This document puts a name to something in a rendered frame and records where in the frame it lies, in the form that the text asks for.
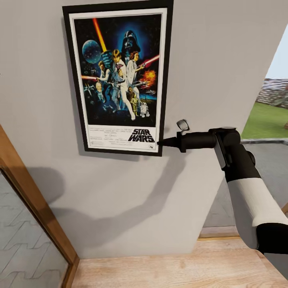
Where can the poster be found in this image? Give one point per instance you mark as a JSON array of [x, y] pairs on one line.
[[119, 54]]

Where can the fixed window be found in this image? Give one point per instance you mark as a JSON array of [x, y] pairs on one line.
[[265, 135]]

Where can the door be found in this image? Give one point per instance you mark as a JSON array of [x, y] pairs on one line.
[[34, 250]]

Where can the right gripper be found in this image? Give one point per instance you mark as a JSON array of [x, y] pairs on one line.
[[188, 141]]

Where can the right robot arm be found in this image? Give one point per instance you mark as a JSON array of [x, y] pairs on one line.
[[259, 221]]

